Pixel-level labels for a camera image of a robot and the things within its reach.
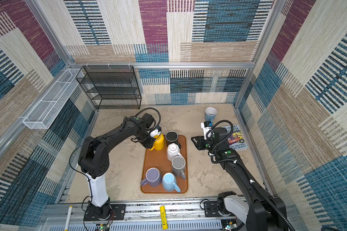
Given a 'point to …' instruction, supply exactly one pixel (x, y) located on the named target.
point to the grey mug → (178, 165)
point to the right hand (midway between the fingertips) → (193, 140)
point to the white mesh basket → (41, 117)
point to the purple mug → (153, 177)
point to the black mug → (171, 136)
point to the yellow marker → (165, 225)
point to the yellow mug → (159, 142)
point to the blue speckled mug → (210, 114)
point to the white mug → (173, 150)
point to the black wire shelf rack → (111, 87)
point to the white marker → (68, 218)
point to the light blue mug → (168, 182)
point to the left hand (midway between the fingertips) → (150, 143)
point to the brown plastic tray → (158, 159)
